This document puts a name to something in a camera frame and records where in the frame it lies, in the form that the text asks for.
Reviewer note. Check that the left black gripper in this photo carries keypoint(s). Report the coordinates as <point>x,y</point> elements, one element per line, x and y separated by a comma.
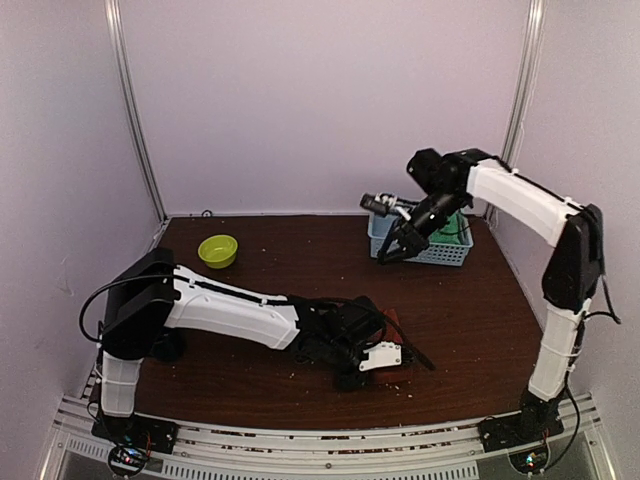
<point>343,382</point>

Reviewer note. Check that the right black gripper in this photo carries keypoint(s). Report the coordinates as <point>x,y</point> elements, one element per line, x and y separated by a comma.
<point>411,235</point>

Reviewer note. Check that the brown towel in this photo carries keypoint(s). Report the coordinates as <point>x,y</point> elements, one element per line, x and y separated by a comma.
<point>401,372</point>

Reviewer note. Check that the green towel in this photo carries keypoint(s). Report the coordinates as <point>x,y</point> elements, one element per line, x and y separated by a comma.
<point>450,233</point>

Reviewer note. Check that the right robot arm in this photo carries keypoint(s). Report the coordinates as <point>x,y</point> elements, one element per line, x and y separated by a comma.
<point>574,233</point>

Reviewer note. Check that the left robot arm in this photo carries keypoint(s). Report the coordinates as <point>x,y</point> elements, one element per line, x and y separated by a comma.
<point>155,296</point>

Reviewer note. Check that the light blue plastic basket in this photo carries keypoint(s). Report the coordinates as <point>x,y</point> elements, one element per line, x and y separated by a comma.
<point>436,254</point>

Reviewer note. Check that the green plastic bowl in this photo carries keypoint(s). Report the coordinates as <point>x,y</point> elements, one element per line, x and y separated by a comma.
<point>218,251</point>

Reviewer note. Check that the dark blue mug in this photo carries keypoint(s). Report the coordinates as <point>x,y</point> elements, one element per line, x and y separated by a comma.
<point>169,348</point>

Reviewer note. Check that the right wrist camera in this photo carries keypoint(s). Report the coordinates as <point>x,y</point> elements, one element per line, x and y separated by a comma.
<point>384,204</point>

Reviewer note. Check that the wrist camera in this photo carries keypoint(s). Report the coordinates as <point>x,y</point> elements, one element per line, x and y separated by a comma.
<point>382,355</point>
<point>384,204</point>

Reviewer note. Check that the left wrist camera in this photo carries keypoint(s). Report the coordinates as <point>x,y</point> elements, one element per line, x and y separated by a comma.
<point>382,355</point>

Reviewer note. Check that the right aluminium frame post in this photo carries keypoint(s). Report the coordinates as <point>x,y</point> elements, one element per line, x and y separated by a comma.
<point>530,56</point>

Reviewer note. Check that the aluminium frame post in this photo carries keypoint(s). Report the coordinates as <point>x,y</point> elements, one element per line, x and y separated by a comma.
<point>530,56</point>
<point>117,37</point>

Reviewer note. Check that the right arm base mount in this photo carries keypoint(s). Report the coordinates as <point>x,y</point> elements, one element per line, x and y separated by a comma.
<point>506,432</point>

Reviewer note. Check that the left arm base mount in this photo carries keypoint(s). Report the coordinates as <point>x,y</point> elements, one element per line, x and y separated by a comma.
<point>144,433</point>

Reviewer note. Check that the aluminium front rail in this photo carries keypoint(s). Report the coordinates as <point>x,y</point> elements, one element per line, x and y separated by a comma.
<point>450,450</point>

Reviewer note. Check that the left aluminium frame post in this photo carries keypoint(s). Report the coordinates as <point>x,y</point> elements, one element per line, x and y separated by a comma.
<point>117,37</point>

